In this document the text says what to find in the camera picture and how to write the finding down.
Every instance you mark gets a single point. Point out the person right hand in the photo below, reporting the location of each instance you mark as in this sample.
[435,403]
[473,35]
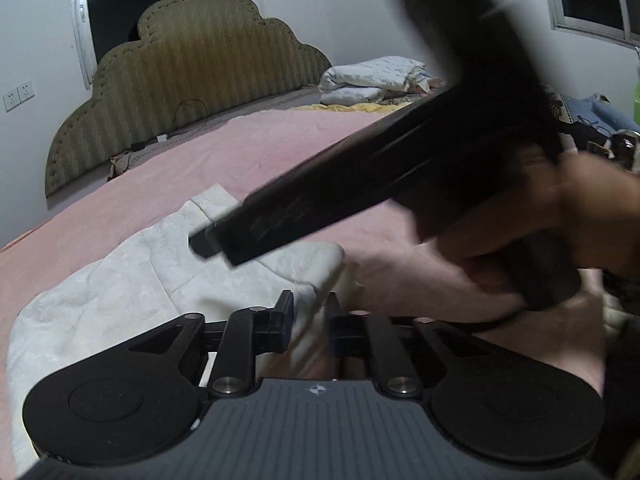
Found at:
[589,202]

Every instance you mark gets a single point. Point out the blue clothes pile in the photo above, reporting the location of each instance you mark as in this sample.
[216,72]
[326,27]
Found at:
[594,112]

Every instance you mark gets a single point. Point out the pink bed blanket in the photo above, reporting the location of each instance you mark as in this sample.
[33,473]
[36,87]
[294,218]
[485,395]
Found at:
[240,156]

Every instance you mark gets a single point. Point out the white pants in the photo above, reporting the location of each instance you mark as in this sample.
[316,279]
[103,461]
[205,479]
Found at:
[152,278]

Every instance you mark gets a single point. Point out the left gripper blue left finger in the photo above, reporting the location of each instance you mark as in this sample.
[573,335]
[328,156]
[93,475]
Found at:
[258,330]

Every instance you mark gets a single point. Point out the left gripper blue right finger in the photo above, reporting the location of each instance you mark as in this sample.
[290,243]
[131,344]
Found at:
[363,334]

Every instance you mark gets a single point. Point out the olive padded headboard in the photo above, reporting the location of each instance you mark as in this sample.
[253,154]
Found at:
[194,59]

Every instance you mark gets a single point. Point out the white folded quilt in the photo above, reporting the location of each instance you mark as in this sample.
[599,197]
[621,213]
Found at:
[388,80]

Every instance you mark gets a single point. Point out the yellow fuzzy blanket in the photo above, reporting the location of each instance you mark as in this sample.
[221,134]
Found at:
[371,108]

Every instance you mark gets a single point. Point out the white wall socket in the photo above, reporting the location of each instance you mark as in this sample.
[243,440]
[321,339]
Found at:
[19,95]

